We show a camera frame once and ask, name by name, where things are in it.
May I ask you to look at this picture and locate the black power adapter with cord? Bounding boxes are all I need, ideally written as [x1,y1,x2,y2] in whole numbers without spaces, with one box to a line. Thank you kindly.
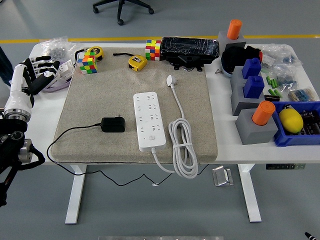
[46,114,210,187]

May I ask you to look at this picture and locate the blue block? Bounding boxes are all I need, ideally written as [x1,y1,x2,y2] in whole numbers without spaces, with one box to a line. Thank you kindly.
[241,58,262,80]
[242,75,265,99]

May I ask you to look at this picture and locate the clear bag of blue parts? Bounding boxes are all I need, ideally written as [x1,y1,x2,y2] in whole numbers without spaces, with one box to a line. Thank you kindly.
[273,63,301,89]

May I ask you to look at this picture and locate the orange cylinder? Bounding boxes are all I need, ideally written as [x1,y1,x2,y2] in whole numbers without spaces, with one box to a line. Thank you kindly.
[251,101,276,127]
[226,19,243,40]

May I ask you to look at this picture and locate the yellow tape measure with strap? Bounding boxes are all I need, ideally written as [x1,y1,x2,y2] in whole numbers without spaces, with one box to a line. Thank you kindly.
[112,51,148,73]

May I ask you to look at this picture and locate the black table control panel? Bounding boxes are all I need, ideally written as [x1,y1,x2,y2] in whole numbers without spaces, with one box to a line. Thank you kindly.
[265,163,306,171]

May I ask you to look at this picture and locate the grey stepped block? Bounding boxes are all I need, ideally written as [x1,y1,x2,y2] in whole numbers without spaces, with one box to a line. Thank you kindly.
[229,66,266,116]

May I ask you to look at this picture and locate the clear bag of resistors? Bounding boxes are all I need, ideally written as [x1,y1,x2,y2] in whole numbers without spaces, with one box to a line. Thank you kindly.
[287,86,319,103]

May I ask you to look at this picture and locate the yellow black tape measure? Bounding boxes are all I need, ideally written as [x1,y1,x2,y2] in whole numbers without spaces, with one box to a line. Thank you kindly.
[86,46,105,61]

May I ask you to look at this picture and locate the multicoloured puzzle cube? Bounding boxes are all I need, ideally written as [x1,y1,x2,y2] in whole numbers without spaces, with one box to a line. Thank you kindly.
[145,39,162,62]
[76,51,98,75]

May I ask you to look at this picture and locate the clear bag of screws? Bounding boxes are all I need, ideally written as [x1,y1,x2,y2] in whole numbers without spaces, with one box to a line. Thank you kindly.
[39,36,77,62]

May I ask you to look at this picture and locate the purple tray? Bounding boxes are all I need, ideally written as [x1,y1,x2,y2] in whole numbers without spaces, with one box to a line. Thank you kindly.
[41,59,76,94]

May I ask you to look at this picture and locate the white power strip with cord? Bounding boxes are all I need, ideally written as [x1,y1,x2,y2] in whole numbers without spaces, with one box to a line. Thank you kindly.
[133,74,200,180]

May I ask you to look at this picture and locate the black office chair base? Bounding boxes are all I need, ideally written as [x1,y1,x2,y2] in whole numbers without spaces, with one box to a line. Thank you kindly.
[92,0,155,26]

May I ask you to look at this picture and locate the grey-brown mat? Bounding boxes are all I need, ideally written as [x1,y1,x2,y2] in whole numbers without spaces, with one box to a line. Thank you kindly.
[49,47,218,165]

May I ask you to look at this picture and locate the silver metal bracket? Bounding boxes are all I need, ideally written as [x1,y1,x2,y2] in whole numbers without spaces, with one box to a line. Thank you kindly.
[212,166,235,187]

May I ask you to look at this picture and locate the white table leg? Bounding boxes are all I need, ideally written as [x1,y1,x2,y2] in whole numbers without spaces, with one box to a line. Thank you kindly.
[64,164,87,225]
[237,163,262,223]

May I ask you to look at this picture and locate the yellow lemon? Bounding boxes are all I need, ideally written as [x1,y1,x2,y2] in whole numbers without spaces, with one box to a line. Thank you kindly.
[278,107,304,134]

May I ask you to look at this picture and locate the black electronic components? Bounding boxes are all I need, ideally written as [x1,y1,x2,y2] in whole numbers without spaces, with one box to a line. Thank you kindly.
[298,109,320,136]

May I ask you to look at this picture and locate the clear bag of white parts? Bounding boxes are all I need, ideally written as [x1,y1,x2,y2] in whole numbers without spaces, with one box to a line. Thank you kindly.
[259,44,302,68]

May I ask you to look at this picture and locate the black cloth bundle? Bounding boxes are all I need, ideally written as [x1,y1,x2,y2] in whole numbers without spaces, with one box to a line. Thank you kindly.
[221,45,262,76]

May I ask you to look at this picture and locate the light blue dish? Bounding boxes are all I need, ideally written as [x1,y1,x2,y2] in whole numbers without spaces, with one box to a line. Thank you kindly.
[220,58,235,79]

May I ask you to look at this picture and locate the white wall socket panel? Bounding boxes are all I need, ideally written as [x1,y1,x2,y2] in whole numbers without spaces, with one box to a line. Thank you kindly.
[58,61,75,83]

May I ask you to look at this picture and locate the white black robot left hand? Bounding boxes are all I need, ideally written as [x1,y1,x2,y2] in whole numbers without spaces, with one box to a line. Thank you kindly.
[4,55,61,111]

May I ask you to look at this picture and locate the blue plastic bin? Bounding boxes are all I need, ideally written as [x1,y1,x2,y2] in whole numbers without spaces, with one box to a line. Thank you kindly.
[271,101,320,148]

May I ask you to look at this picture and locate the black plastic-wrapped device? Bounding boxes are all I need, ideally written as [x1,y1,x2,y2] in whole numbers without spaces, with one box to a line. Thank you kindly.
[159,36,220,73]

